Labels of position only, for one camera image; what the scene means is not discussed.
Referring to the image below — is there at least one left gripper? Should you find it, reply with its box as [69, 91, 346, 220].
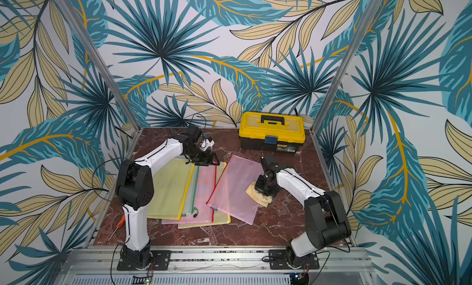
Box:
[185, 145, 221, 166]

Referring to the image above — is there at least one cream wiping cloth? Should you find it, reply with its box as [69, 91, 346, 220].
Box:
[246, 182, 273, 208]

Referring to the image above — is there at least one pink mesh document bag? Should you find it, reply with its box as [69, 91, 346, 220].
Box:
[207, 156, 263, 225]

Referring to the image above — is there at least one yellow mesh document bag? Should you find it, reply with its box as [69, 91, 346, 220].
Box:
[178, 162, 231, 229]

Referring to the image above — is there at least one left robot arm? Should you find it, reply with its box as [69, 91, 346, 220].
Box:
[116, 125, 220, 270]

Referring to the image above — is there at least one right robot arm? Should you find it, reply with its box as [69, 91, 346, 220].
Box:
[255, 156, 352, 268]

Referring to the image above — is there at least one yellow-green mesh document bag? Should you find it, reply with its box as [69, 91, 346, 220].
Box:
[147, 158, 195, 221]

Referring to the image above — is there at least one green-zip clear mesh bag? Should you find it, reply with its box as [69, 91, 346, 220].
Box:
[182, 166, 199, 217]

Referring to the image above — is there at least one pink red-zip mesh bag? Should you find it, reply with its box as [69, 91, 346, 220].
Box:
[162, 166, 217, 225]

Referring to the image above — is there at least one yellow black toolbox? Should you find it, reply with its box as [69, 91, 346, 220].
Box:
[238, 112, 306, 153]

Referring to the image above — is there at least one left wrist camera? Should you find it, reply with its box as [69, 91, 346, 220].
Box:
[200, 137, 215, 151]

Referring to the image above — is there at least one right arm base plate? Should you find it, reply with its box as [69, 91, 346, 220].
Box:
[263, 247, 320, 270]

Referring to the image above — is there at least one orange handled screwdriver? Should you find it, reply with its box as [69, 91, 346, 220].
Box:
[107, 215, 125, 243]

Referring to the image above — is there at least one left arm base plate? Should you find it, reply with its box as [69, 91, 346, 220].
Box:
[117, 250, 171, 271]

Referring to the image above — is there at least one aluminium front rail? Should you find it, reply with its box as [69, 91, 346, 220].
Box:
[53, 246, 380, 285]

